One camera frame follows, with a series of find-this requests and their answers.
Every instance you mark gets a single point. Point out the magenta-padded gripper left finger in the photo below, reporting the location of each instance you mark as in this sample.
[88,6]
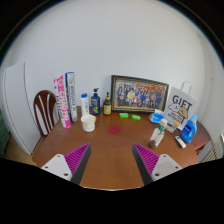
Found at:
[77,159]

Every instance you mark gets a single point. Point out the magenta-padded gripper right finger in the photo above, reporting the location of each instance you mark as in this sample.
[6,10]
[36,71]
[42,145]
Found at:
[146,159]

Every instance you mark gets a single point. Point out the cream mug with yellow rim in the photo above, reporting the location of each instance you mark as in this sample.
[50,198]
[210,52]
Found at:
[88,124]

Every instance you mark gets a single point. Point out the white remote control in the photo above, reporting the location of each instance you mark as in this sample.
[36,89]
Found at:
[180,141]

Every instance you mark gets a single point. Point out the small beige snack packet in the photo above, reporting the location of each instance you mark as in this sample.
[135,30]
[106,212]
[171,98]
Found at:
[170,128]

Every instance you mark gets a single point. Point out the small green packet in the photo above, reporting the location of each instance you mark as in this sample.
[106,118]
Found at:
[123,115]
[136,117]

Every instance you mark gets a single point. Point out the flat round red coaster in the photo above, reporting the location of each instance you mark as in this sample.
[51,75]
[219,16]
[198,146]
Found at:
[114,129]

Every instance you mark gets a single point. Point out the blue detergent bottle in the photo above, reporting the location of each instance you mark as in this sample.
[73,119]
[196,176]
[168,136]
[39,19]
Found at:
[188,131]

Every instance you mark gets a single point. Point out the white bottle with blue cap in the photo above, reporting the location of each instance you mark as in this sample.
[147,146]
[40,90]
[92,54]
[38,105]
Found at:
[85,106]

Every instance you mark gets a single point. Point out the dark blue pump bottle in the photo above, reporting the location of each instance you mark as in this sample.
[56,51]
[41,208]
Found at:
[95,106]

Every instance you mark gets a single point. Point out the tall pink tube box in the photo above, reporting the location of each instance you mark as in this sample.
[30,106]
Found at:
[62,101]

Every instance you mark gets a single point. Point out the dark pump bottle yellow label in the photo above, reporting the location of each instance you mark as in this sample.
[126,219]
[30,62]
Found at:
[107,107]

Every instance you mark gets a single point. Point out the dark wooden chair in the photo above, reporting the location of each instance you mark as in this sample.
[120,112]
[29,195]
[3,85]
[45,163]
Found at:
[37,113]

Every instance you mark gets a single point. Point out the white paper gift bag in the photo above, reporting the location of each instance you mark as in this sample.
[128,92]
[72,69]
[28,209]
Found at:
[180,108]

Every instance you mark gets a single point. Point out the tall white blue-green tube box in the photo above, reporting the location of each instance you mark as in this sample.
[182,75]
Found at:
[72,96]

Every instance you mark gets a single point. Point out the framed group photo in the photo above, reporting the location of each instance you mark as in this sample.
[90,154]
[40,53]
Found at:
[139,95]

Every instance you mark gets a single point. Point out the white radiator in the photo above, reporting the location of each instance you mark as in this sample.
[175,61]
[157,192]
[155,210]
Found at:
[213,153]

